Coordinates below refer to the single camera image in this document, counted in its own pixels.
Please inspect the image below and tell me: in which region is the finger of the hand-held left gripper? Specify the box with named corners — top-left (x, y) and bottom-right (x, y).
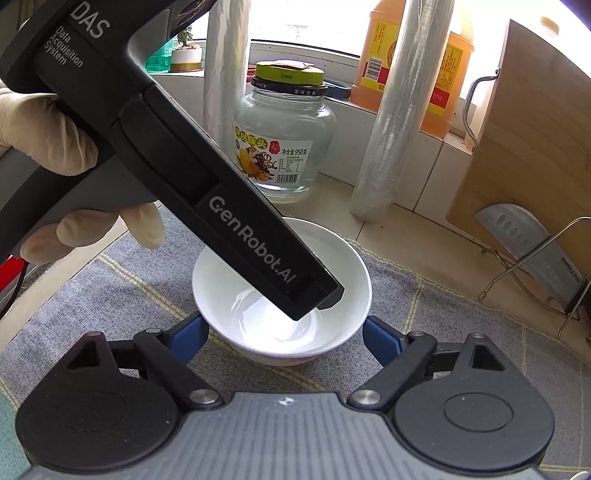
top-left (318, 271), bottom-right (345, 311)

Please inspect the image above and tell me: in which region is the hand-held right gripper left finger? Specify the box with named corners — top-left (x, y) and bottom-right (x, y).
top-left (66, 311), bottom-right (225, 412)

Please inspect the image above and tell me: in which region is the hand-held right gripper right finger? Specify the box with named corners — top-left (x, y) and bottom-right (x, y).
top-left (346, 316), bottom-right (507, 411)

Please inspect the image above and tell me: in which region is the white bowl with pink flowers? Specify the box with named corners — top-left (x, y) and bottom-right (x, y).
top-left (191, 218), bottom-right (373, 366)

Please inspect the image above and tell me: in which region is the person's left hand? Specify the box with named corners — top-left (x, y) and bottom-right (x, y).
top-left (0, 91), bottom-right (167, 265)

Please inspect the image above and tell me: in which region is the grey teal checked cloth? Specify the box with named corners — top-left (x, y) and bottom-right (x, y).
top-left (0, 203), bottom-right (591, 480)

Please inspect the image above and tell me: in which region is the green dish soap bottle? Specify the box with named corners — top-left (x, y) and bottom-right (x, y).
top-left (145, 39), bottom-right (178, 72)

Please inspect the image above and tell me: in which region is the small potted plant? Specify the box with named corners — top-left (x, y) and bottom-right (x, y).
top-left (170, 25), bottom-right (204, 73)

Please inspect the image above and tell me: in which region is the short plastic wrap roll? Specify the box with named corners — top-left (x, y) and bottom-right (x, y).
top-left (203, 0), bottom-right (252, 148)

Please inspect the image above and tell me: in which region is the glass jar with yellow lid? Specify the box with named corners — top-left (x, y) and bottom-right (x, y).
top-left (232, 60), bottom-right (338, 200)

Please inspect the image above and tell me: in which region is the tall plastic wrap roll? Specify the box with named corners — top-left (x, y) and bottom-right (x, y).
top-left (349, 0), bottom-right (455, 223)

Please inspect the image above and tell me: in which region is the dark round lid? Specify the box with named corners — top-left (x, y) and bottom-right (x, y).
top-left (323, 79), bottom-right (355, 100)

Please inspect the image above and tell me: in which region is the window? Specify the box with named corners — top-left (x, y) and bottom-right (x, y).
top-left (249, 0), bottom-right (375, 58)

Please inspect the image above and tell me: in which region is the orange cooking oil bottle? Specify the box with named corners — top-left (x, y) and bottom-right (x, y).
top-left (351, 0), bottom-right (476, 139)

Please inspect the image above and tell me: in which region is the bamboo cutting board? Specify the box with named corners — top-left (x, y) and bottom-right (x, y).
top-left (445, 18), bottom-right (591, 273)

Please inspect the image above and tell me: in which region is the steel wire rack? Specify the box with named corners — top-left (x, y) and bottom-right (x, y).
top-left (478, 217), bottom-right (591, 340)

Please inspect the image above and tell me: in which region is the steel kitchen knife black handle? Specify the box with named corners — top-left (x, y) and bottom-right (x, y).
top-left (475, 203), bottom-right (588, 311)

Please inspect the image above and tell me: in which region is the black cable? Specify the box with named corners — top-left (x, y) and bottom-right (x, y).
top-left (0, 261), bottom-right (29, 319)

